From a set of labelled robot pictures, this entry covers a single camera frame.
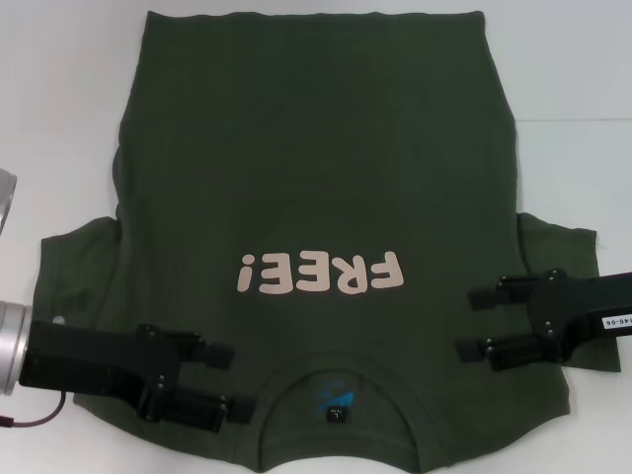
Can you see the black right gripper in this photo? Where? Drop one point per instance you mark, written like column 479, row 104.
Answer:
column 577, row 306

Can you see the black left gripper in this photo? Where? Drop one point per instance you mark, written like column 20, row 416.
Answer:
column 89, row 360

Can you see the dark green FREE! t-shirt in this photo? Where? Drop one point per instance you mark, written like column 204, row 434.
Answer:
column 316, row 173

